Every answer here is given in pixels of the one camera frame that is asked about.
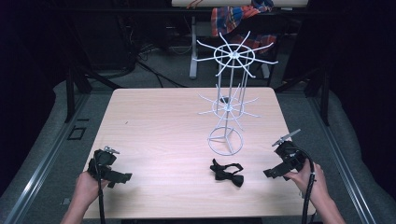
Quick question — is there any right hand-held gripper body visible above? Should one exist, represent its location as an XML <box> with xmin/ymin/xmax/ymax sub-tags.
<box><xmin>271</xmin><ymin>128</ymin><xmax>310</xmax><ymax>175</ymax></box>

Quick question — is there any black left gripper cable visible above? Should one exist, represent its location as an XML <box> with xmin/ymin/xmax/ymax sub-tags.
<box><xmin>94</xmin><ymin>154</ymin><xmax>107</xmax><ymax>224</ymax></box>

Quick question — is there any black bow tie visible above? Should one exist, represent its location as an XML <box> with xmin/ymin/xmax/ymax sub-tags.
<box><xmin>209</xmin><ymin>158</ymin><xmax>246</xmax><ymax>189</ymax></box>

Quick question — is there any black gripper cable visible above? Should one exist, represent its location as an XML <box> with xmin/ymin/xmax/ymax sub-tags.
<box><xmin>290</xmin><ymin>147</ymin><xmax>318</xmax><ymax>224</ymax></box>
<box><xmin>94</xmin><ymin>154</ymin><xmax>107</xmax><ymax>224</ymax></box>

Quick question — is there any person's left hand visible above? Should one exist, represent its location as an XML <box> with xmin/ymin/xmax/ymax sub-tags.
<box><xmin>72</xmin><ymin>170</ymin><xmax>110</xmax><ymax>213</ymax></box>

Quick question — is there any white wire display rack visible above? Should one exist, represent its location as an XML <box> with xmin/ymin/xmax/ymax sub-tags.
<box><xmin>191</xmin><ymin>30</ymin><xmax>280</xmax><ymax>157</ymax></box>

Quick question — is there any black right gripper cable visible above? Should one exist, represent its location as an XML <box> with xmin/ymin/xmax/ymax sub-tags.
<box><xmin>290</xmin><ymin>147</ymin><xmax>318</xmax><ymax>224</ymax></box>

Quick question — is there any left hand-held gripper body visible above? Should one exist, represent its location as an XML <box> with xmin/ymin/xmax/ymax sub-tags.
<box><xmin>87</xmin><ymin>146</ymin><xmax>125</xmax><ymax>185</ymax></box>

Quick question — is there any black floor cable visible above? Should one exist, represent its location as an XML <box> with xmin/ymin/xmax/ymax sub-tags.
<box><xmin>134</xmin><ymin>59</ymin><xmax>189</xmax><ymax>90</ymax></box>

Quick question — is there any black metal stand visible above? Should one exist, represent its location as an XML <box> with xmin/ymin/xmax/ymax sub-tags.
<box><xmin>274</xmin><ymin>59</ymin><xmax>332</xmax><ymax>127</ymax></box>
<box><xmin>63</xmin><ymin>46</ymin><xmax>123</xmax><ymax>124</ymax></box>

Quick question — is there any metal floor rail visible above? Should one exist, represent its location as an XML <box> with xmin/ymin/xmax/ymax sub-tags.
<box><xmin>307</xmin><ymin>95</ymin><xmax>378</xmax><ymax>224</ymax></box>
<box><xmin>0</xmin><ymin>92</ymin><xmax>92</xmax><ymax>224</ymax></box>

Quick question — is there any person's right hand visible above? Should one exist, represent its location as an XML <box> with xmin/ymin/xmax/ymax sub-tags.
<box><xmin>284</xmin><ymin>158</ymin><xmax>329</xmax><ymax>207</ymax></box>

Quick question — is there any plaid cloth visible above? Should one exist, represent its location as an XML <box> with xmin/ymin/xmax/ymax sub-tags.
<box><xmin>210</xmin><ymin>0</ymin><xmax>278</xmax><ymax>49</ymax></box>

